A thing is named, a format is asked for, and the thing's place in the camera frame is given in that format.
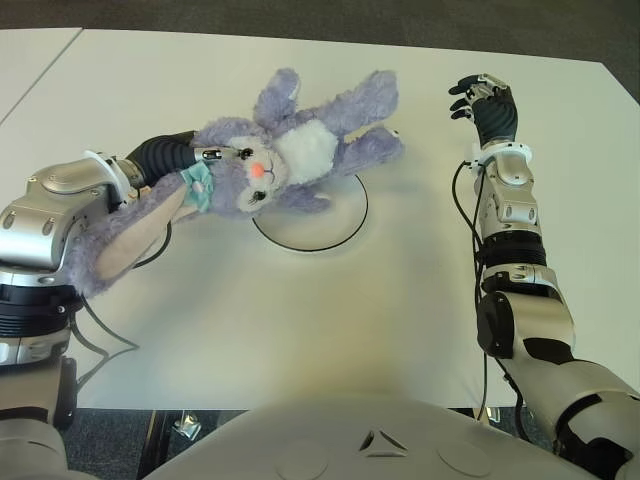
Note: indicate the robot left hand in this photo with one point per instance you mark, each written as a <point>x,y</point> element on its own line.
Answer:
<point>160,155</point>

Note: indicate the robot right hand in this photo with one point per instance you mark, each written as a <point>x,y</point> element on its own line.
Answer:
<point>495,115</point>

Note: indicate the purple plush rabbit doll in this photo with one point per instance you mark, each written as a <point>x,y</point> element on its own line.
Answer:
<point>300,150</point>

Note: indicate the robot left arm silver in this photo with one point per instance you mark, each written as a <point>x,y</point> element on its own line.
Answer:
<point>45,215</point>

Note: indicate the robot right arm silver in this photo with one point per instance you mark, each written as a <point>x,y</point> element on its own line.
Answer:
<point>510,210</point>

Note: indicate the white plate black rim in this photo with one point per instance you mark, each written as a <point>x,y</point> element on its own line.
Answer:
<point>320,225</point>

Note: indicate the grey robot torso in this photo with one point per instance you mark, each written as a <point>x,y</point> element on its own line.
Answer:
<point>325,440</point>

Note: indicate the metal table bracket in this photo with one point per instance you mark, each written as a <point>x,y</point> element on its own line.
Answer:
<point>492,415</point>
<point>187,424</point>

